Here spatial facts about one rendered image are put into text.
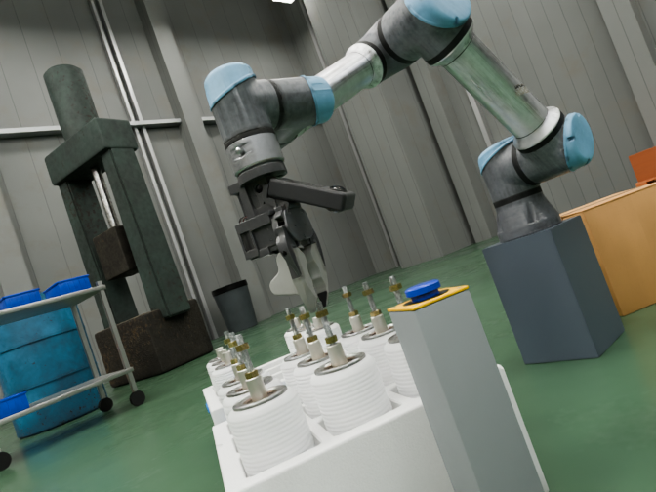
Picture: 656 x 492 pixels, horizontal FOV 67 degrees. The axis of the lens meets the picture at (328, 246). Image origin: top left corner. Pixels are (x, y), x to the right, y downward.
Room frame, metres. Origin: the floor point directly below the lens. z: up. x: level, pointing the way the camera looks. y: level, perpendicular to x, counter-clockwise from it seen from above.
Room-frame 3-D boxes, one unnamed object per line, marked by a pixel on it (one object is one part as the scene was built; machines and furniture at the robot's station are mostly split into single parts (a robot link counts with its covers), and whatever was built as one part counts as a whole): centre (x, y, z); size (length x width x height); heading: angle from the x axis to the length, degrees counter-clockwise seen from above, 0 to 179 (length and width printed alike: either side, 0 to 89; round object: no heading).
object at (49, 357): (3.76, 2.31, 0.48); 0.65 x 0.64 x 0.96; 132
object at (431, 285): (0.56, -0.08, 0.32); 0.04 x 0.04 x 0.02
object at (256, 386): (0.66, 0.15, 0.26); 0.02 x 0.02 x 0.03
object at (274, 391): (0.66, 0.15, 0.25); 0.08 x 0.08 x 0.01
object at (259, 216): (0.71, 0.06, 0.49); 0.09 x 0.08 x 0.12; 66
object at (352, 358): (0.70, 0.04, 0.25); 0.08 x 0.08 x 0.01
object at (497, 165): (1.22, -0.49, 0.47); 0.13 x 0.12 x 0.14; 34
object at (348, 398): (0.70, 0.04, 0.16); 0.10 x 0.10 x 0.18
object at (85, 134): (5.16, 2.04, 1.67); 1.09 x 0.90 x 3.35; 42
